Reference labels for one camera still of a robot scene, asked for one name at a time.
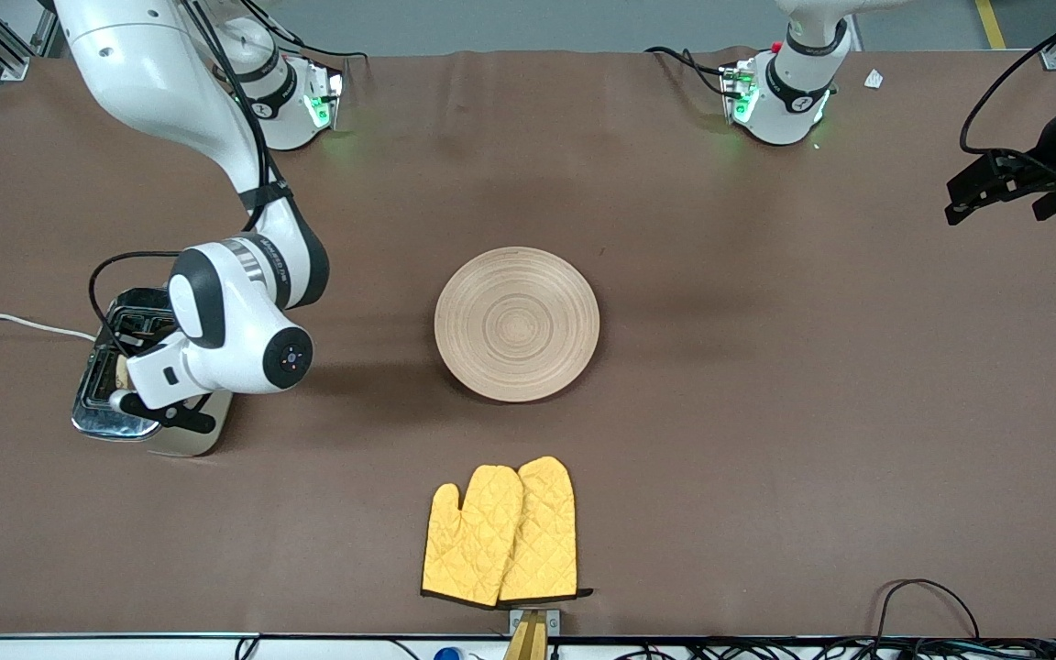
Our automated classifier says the grey metal clamp bracket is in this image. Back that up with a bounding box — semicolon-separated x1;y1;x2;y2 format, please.
508;608;562;636

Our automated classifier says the black looped cable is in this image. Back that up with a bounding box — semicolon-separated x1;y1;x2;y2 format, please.
874;578;983;643

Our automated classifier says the grey base connector plate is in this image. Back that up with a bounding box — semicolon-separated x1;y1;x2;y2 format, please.
303;57;347;131
720;60;758;125

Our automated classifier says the black base cable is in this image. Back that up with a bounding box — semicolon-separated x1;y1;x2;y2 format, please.
239;0;369;63
644;46;731;97

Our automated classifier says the yellow quilted oven mitt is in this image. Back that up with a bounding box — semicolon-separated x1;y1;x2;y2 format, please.
499;456;593;603
422;465;524;608

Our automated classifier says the aluminium frame profile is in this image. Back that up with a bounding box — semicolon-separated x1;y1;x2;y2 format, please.
0;0;61;82

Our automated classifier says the cream and chrome toaster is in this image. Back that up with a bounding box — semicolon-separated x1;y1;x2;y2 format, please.
71;288;236;457

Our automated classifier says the white toaster power cable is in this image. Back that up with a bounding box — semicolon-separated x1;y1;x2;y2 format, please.
0;309;98;342

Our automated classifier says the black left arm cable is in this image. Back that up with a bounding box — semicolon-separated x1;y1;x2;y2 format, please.
959;0;1056;157

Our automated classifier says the round wooden plate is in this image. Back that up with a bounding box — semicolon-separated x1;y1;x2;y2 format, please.
434;247;600;403

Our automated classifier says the black cable bundle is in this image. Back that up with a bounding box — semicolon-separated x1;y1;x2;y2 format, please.
583;637;1056;660

